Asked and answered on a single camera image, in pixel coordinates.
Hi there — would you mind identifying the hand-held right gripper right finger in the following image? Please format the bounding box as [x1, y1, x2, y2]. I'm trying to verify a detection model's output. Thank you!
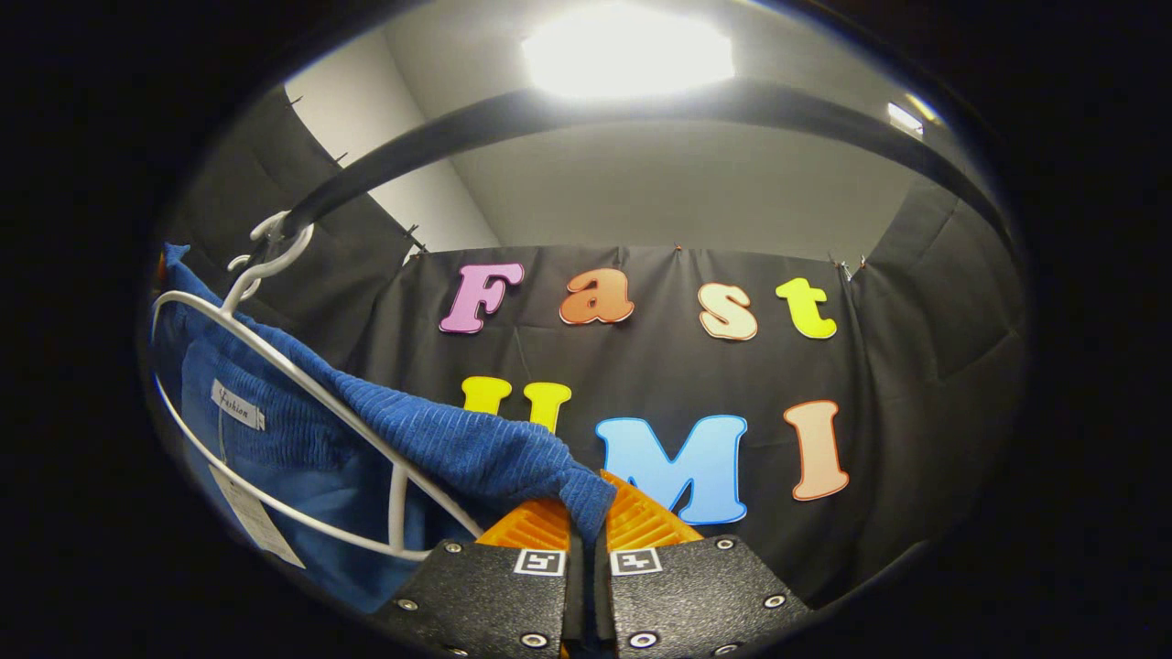
[593, 469, 812, 659]

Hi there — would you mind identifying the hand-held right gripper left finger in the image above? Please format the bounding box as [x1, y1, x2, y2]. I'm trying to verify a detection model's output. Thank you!
[371, 498, 588, 659]

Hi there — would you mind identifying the blue corduroy jacket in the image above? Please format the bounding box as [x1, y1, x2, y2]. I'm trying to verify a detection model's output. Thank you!
[151, 243, 617, 614]

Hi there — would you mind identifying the white plastic clothes hanger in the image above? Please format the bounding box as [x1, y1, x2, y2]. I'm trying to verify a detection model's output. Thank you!
[227, 211, 292, 274]
[151, 220, 485, 561]

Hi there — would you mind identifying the black metal clothes rack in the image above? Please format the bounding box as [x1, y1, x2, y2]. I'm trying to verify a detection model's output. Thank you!
[266, 81, 1017, 266]

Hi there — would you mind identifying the white paper hang tag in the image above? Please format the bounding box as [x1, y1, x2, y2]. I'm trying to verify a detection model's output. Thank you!
[209, 464, 307, 570]

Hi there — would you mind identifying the square ceiling light pair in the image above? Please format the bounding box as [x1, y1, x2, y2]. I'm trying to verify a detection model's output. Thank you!
[886, 92, 940, 135]

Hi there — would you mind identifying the large ceiling light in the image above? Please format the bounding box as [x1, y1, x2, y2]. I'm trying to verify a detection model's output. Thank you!
[522, 5, 736, 100]

